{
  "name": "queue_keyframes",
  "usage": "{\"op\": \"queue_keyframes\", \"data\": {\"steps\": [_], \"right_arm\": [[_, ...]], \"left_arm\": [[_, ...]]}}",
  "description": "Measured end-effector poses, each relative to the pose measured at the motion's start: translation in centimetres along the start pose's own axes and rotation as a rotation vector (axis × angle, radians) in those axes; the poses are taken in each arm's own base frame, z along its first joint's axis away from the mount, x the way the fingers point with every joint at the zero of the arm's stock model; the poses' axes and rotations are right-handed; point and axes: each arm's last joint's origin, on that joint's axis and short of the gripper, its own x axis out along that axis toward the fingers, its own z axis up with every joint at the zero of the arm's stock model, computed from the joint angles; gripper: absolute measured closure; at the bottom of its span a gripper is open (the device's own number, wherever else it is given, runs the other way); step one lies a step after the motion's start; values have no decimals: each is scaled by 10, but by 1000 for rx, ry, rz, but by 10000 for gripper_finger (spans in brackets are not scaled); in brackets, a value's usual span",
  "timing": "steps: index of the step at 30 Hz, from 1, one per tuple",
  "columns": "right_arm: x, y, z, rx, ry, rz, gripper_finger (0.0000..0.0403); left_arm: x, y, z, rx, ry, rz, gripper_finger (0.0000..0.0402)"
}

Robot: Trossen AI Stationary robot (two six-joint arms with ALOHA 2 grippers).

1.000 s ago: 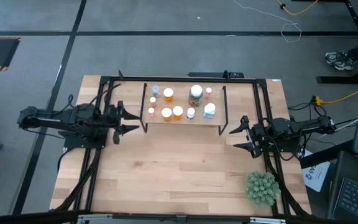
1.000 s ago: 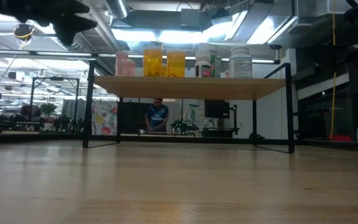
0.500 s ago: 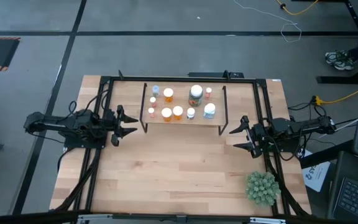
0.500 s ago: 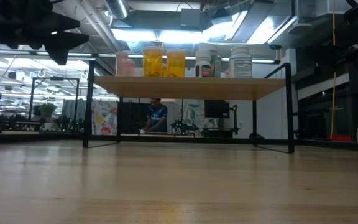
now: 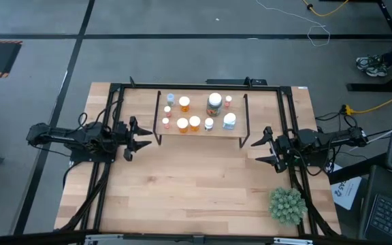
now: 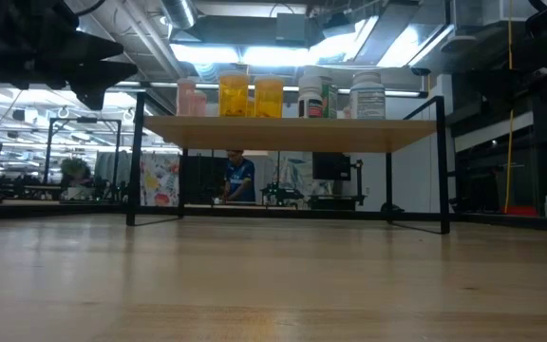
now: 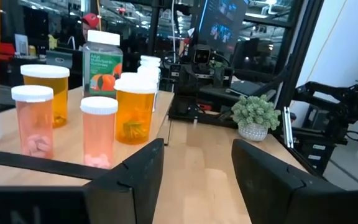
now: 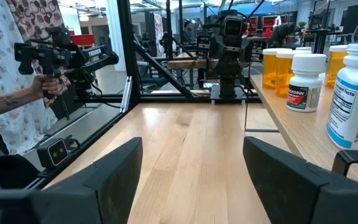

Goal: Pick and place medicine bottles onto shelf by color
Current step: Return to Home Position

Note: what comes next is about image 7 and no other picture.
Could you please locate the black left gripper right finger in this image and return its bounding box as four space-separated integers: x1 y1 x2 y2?
231 138 358 224

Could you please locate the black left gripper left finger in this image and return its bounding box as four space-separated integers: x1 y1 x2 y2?
85 138 166 224

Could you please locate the translucent bottle white text label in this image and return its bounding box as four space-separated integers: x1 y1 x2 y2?
136 55 162 113

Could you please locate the small pink pill bottle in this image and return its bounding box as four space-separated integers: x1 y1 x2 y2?
80 96 119 170
11 85 55 160

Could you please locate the white opaque pill bottle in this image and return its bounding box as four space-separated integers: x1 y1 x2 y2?
120 72 140 81

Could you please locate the green label gummy vitamin bottle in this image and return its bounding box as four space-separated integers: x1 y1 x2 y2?
81 29 124 100

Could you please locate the large amber pill bottle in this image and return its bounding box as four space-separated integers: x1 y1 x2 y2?
19 63 71 129

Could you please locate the black laptop with keyboard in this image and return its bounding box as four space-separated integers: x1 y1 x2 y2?
225 79 267 97

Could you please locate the small green potted plant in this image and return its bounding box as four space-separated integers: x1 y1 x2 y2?
230 94 282 142

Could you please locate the black drawer unit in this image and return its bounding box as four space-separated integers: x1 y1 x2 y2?
301 136 349 177

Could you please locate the person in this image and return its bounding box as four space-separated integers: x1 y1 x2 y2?
67 12 102 52

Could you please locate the grey storage bin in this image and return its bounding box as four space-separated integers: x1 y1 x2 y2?
44 49 74 70

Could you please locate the white framed sign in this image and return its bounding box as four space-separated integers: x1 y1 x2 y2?
13 33 30 57

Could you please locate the red box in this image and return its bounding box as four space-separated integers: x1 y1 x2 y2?
0 41 16 62

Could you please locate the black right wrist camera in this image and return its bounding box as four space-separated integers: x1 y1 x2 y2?
193 44 212 65

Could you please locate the large black wall monitor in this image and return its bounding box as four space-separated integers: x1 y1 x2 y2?
196 0 250 54

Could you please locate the black aluminium table frame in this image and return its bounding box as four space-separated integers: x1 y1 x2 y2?
166 0 326 178

